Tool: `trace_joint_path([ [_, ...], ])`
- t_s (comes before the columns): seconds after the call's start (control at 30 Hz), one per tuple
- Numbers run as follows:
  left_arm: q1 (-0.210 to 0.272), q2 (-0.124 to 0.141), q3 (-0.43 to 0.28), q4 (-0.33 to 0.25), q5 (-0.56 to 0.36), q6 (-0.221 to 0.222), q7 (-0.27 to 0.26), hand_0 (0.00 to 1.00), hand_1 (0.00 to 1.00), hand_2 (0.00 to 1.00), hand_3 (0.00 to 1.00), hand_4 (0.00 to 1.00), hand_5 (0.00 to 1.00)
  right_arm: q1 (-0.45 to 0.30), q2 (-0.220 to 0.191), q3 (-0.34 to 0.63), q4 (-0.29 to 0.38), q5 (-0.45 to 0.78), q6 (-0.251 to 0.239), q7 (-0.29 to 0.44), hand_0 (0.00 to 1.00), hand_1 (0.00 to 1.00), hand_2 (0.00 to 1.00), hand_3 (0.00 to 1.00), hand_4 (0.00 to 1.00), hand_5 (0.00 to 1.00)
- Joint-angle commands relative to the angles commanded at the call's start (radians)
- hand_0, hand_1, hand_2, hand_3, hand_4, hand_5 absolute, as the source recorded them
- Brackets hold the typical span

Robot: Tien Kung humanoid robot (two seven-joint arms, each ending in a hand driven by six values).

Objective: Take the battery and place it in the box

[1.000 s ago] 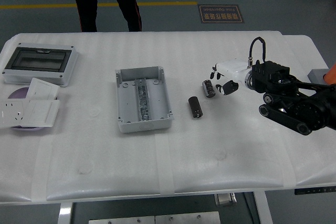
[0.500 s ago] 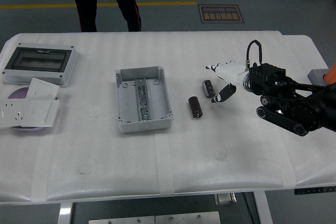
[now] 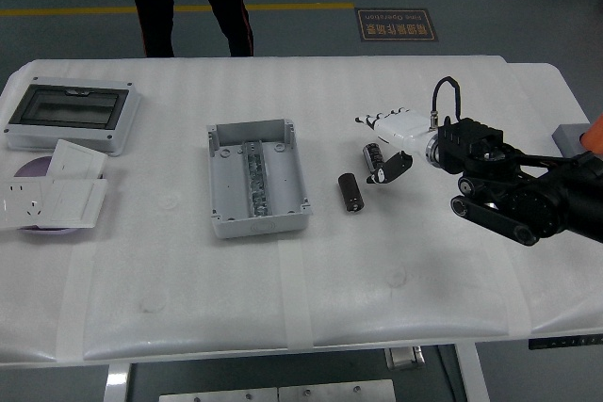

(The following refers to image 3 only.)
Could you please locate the black cylindrical battery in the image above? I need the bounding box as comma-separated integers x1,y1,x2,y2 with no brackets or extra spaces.
362,140,388,172
336,172,365,214

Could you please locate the white foam mat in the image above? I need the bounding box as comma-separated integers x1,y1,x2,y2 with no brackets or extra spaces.
0,56,603,368

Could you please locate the purple round disc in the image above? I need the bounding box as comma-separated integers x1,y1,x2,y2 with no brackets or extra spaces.
13,155,81,237

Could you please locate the open grey junction box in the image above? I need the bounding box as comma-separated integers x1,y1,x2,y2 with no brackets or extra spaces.
205,118,314,240

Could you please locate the white table leg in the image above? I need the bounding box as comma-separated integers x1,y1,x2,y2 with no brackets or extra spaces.
102,362,131,402
454,343,491,402

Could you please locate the black table control panel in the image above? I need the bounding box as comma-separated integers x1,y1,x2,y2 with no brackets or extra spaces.
527,333,603,351

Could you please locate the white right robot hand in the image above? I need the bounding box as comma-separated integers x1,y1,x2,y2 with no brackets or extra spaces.
354,107,439,185

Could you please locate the metal table bracket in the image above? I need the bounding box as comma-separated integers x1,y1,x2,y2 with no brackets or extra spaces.
384,346,425,371

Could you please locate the grey box with dark window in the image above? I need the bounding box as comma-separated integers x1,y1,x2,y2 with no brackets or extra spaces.
2,75,142,157

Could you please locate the white wall socket panel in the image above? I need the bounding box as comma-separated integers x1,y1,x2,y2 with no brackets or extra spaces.
0,177,60,233

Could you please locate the grey block base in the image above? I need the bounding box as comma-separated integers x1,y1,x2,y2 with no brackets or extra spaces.
551,122,595,156

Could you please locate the grey metal plate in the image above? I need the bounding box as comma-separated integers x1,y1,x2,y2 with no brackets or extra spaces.
278,378,396,402
158,387,279,402

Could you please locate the white tape strip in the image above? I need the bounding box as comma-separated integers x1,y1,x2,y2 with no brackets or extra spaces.
55,241,98,361

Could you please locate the white switch panel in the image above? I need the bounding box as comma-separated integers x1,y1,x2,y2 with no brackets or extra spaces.
45,138,107,181
35,178,108,229

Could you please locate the person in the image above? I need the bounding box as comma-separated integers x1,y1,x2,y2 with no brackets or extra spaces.
86,0,279,58

